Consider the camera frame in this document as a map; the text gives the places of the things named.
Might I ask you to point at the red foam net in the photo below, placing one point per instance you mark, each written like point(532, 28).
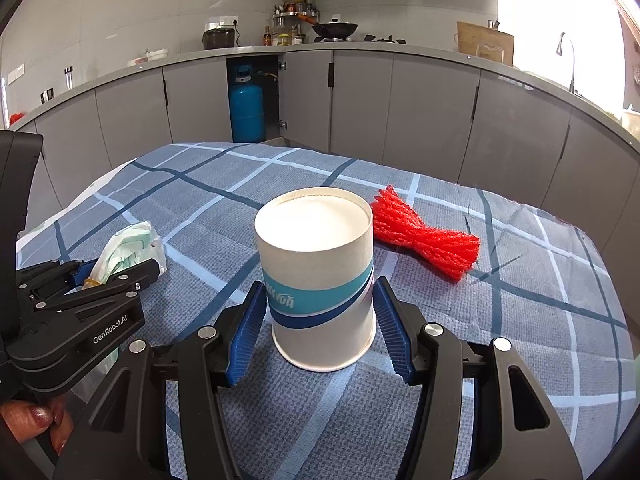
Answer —
point(425, 235)

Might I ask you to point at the wooden cutting board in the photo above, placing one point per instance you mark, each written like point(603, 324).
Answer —
point(482, 42)

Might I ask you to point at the metal spice rack with bottles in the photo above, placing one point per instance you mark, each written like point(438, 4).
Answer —
point(292, 20)

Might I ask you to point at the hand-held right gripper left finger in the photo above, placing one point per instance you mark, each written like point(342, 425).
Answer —
point(247, 330)

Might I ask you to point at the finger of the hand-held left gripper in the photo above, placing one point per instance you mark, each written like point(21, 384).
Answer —
point(115, 285)
point(55, 272)

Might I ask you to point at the blue checked tablecloth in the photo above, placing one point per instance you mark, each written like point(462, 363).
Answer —
point(525, 310)

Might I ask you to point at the black gas stove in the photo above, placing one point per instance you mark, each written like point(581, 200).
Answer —
point(382, 39)

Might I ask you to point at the white green plastic bag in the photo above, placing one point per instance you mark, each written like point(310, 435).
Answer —
point(130, 245)

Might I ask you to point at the blue gas cylinder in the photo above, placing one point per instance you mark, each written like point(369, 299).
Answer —
point(246, 105)

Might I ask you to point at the white paper cup blue band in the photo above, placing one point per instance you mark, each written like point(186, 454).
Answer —
point(315, 260)

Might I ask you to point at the person's left hand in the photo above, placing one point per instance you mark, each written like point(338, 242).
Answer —
point(30, 420)

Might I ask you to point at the grey kitchen counter cabinets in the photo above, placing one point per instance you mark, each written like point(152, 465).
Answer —
point(425, 100)

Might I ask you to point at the metal kitchen faucet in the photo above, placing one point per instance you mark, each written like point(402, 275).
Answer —
point(570, 60)

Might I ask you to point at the dark cooking pot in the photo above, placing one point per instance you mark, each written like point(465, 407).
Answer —
point(218, 39)

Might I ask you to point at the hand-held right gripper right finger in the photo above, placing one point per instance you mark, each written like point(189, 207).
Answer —
point(395, 330)

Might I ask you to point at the black wok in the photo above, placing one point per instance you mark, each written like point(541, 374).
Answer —
point(335, 29)

